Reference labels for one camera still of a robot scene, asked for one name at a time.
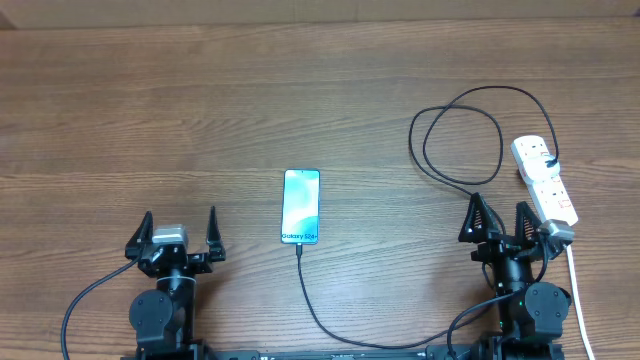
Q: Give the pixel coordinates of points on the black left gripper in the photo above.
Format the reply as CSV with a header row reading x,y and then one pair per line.
x,y
201,262

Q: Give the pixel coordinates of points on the white power strip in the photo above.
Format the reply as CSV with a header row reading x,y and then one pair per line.
x,y
550,198

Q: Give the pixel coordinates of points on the white charger adapter plug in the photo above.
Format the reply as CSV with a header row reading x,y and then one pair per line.
x,y
539,169

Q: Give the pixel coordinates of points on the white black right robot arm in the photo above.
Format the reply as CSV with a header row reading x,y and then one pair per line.
x,y
531,311

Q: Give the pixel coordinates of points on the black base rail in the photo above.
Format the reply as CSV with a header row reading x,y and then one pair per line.
x,y
432,352

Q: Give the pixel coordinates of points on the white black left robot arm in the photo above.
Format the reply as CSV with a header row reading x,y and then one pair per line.
x,y
164,317

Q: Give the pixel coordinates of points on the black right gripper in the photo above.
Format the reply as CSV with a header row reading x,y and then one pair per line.
x,y
496,242

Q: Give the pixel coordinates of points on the Galaxy S24+ smartphone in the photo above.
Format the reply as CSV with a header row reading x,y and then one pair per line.
x,y
300,207

